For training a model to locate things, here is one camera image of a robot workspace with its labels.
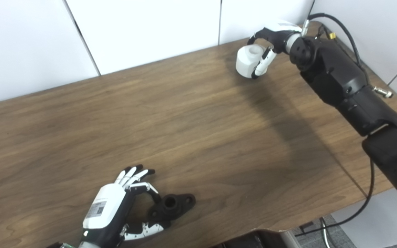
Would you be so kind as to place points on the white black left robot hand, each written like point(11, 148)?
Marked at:
point(103, 206)

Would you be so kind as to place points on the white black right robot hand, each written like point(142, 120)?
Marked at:
point(277, 34)

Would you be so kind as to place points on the black robot torso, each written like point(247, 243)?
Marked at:
point(246, 239)

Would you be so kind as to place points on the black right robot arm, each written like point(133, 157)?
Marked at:
point(339, 75)

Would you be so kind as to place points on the black flanged holder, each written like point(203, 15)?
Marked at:
point(172, 206)

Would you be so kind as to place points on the metal tube under table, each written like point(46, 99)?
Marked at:
point(325, 234)

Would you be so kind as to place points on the round white piece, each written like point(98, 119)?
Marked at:
point(245, 63)

